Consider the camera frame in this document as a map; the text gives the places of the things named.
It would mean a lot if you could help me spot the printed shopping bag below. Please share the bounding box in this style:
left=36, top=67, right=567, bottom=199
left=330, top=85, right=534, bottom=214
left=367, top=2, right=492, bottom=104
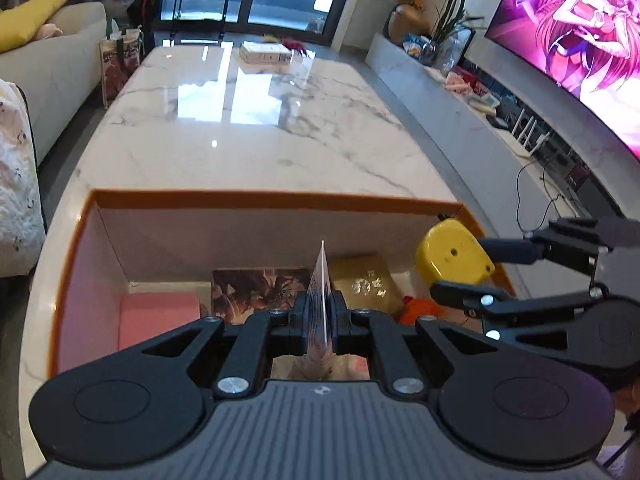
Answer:
left=98, top=29, right=143, bottom=108

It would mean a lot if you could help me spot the gold vase with dried flowers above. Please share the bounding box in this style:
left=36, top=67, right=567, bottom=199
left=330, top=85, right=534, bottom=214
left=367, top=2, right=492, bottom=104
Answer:
left=387, top=0, right=432, bottom=47

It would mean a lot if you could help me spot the television screen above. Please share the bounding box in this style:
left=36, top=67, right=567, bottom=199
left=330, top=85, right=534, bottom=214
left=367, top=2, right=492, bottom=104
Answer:
left=484, top=0, right=640, bottom=161

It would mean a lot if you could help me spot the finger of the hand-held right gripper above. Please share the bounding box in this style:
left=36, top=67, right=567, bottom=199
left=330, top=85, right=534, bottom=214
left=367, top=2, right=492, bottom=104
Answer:
left=430, top=281, right=607, bottom=323
left=475, top=217, right=626, bottom=276

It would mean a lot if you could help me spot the gold box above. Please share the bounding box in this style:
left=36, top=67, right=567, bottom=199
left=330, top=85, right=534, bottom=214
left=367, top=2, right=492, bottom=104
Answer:
left=331, top=255, right=405, bottom=313

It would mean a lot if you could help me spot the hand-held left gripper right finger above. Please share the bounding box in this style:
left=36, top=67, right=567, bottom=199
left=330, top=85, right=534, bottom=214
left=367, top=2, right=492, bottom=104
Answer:
left=327, top=294, right=501, bottom=395

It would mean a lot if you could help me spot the black cable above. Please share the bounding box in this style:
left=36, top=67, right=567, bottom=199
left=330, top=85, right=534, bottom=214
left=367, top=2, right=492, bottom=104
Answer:
left=517, top=157, right=566, bottom=233

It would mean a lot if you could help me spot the red item on floor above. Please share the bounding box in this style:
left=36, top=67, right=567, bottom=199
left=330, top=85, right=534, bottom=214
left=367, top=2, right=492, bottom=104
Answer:
left=277, top=35, right=312, bottom=57

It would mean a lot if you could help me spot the clear card packet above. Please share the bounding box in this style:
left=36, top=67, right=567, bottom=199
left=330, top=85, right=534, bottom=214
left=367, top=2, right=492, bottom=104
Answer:
left=300, top=241, right=333, bottom=381

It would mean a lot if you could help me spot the white router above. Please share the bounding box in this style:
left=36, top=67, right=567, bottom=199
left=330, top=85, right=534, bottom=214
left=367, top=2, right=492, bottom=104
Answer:
left=510, top=107, right=553, bottom=153

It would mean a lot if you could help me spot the green potted plant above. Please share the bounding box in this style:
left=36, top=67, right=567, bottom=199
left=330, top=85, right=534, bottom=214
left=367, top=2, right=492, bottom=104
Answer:
left=430, top=0, right=485, bottom=48

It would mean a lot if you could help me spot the grey sofa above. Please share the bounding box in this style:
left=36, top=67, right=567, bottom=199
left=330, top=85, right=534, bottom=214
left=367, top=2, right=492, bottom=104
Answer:
left=0, top=1, right=108, bottom=161

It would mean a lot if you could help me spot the orange crocheted carrot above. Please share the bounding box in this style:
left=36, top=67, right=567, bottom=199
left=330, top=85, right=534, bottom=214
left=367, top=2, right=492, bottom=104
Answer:
left=398, top=297, right=451, bottom=326

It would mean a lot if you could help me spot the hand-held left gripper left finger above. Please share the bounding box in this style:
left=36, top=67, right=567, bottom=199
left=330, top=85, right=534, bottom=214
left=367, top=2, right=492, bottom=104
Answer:
left=141, top=296, right=308, bottom=400

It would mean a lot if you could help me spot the orange cardboard box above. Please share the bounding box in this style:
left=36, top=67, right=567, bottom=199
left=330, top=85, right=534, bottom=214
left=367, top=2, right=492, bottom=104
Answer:
left=47, top=189, right=516, bottom=376

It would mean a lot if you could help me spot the yellow tape measure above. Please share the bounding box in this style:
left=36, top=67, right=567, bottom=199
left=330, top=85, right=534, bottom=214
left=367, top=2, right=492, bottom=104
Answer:
left=416, top=219, right=496, bottom=286

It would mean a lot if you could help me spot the white flat carton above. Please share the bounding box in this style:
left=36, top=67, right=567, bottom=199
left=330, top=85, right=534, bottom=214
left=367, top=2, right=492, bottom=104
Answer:
left=239, top=41, right=293, bottom=65

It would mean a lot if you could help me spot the white printed blanket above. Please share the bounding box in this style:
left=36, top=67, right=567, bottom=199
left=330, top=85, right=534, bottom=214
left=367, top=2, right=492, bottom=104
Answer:
left=0, top=79, right=47, bottom=277

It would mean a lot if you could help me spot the dark illustrated card box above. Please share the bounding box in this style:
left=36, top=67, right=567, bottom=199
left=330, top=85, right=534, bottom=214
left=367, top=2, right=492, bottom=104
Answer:
left=212, top=269, right=313, bottom=323

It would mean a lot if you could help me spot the yellow cushion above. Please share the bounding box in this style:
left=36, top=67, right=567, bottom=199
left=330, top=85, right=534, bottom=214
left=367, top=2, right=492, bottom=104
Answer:
left=0, top=0, right=70, bottom=53

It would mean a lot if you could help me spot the pink case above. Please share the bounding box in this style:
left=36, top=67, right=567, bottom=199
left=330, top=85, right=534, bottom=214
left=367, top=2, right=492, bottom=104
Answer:
left=117, top=292, right=201, bottom=356

